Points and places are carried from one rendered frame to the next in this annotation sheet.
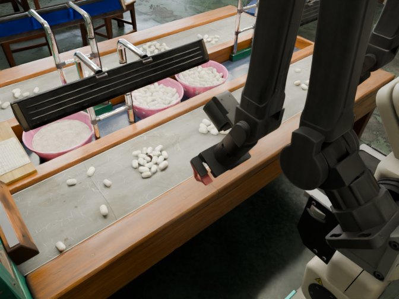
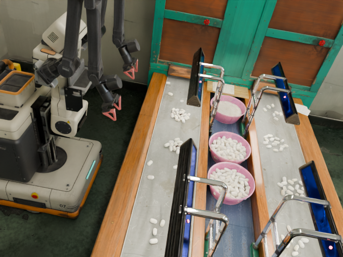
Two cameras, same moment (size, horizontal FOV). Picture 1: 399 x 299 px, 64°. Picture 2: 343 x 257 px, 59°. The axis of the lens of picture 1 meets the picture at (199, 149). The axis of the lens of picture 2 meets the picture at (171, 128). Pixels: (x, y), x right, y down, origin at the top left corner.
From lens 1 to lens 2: 2.23 m
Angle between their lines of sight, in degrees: 86
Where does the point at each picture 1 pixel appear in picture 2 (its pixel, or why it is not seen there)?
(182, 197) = (149, 106)
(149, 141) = (192, 123)
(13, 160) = not seen: hidden behind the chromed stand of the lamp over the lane
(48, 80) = (286, 128)
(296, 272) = (89, 225)
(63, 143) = (221, 106)
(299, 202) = not seen: outside the picture
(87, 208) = (176, 93)
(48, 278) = (159, 75)
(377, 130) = not seen: outside the picture
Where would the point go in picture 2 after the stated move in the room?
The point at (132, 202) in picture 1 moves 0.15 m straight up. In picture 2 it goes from (165, 101) to (168, 83)
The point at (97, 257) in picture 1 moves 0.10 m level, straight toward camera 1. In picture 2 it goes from (153, 82) to (141, 79)
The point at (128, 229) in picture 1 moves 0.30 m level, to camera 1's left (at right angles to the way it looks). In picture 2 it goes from (154, 91) to (183, 80)
